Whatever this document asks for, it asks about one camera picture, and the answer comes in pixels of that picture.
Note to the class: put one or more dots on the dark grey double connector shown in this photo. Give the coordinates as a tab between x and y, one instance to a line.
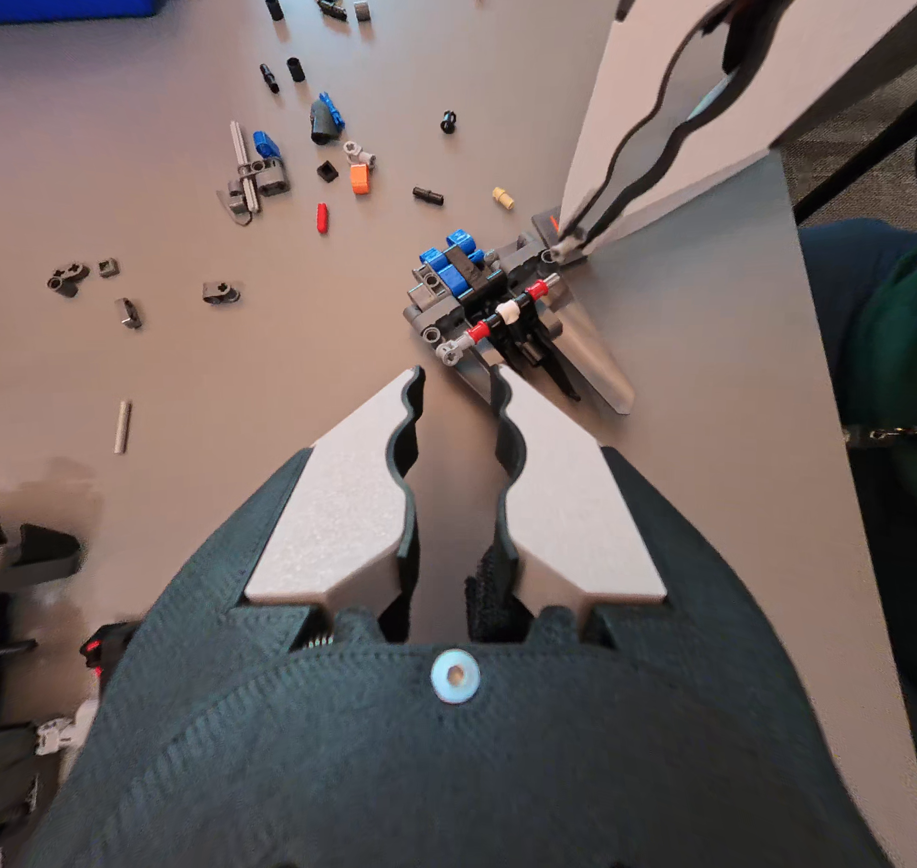
68	277

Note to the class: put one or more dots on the toy brick car chassis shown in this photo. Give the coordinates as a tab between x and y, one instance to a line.
43	549

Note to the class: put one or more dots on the black ball pin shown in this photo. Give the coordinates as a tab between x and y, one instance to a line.
448	121

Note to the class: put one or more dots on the dark curved wedge brick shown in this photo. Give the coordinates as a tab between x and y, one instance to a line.
322	128

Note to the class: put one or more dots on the dark grey cross-hole connector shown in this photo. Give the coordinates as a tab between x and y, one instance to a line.
220	292

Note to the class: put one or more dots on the grey small tube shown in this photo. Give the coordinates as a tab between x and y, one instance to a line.
362	12

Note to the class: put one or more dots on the grey tile with orange stripe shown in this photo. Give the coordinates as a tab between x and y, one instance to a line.
548	224

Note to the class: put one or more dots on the grey winged brick assembly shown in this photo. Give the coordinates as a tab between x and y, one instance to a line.
458	280

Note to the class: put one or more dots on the blue pin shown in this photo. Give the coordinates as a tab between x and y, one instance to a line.
333	110

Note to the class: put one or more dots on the light grey small connector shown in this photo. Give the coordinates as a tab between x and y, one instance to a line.
360	155
569	246

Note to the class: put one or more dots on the black short tube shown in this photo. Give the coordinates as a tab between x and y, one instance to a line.
274	7
295	69

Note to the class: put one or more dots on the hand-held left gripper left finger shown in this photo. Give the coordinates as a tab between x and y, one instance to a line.
329	524

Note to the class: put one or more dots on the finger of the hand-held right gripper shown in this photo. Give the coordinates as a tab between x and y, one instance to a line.
630	94
788	58

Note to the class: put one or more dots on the black square brick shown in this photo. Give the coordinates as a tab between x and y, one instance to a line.
320	171

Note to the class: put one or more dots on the small grey square brick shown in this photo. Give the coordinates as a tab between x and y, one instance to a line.
102	267

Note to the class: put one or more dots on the red small pin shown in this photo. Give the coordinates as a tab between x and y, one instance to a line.
322	217

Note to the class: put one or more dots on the orange small brick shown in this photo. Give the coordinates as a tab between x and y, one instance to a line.
360	180

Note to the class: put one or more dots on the light grey axle rod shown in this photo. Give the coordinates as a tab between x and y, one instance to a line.
123	426

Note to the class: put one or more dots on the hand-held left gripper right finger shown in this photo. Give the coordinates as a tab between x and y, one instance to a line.
580	524

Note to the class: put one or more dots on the grey short beam brick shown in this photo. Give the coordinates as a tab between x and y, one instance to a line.
129	313

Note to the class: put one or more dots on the black angled connector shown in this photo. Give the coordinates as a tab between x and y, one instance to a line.
332	1

